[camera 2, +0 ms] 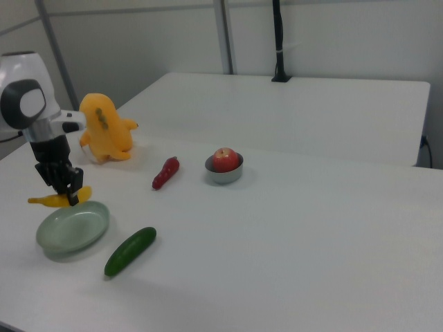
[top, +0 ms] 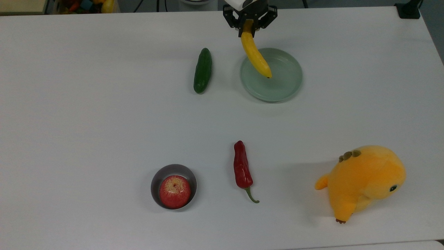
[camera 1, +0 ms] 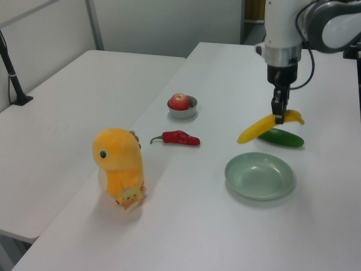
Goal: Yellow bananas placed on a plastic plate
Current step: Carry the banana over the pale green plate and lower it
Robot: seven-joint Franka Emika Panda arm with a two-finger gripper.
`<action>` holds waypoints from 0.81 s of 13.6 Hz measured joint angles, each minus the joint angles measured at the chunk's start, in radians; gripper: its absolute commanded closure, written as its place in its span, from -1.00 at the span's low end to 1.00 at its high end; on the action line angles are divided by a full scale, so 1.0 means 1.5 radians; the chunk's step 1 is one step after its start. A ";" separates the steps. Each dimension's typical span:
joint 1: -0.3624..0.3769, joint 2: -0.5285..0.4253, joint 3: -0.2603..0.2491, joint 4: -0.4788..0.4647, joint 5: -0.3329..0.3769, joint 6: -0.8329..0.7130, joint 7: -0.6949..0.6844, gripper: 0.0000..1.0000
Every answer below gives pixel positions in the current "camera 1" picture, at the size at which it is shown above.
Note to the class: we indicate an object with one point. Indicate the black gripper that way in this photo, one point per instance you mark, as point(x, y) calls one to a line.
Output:
point(289, 74)

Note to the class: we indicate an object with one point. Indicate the yellow banana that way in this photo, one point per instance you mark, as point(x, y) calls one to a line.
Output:
point(262, 128)

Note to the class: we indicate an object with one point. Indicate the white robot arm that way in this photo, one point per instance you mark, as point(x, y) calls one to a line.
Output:
point(282, 25)

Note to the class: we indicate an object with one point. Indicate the green plastic plate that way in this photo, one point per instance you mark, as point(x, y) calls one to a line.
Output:
point(259, 176)

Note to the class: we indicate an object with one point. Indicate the green cucumber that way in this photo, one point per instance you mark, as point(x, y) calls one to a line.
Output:
point(285, 139)

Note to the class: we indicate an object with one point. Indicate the small grey bowl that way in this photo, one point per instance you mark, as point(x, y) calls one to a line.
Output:
point(183, 114)

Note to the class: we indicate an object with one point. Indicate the red apple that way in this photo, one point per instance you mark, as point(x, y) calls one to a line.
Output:
point(178, 102)

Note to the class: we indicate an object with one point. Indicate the red chili pepper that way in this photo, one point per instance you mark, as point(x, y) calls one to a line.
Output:
point(177, 137)

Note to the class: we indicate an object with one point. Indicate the orange plush bird toy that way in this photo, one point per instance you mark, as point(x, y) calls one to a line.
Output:
point(118, 158)

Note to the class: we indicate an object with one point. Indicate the yellow paper toy tag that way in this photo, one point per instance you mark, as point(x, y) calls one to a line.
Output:
point(131, 195)

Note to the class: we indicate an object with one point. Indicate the black pole with base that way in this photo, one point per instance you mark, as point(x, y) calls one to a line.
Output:
point(11, 73)

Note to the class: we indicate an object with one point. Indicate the black camera stand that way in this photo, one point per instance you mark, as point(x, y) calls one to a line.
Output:
point(352, 52)

